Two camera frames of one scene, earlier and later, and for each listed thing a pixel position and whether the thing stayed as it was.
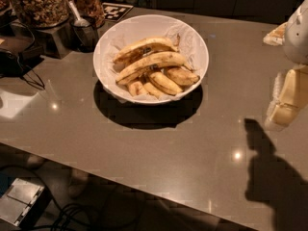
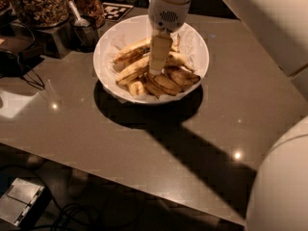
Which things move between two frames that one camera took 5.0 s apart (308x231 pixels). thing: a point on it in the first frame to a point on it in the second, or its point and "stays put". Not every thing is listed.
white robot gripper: [296, 38] to [166, 17]
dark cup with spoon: [84, 34] stays put
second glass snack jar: [88, 4] stays put
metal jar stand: [55, 40] stays put
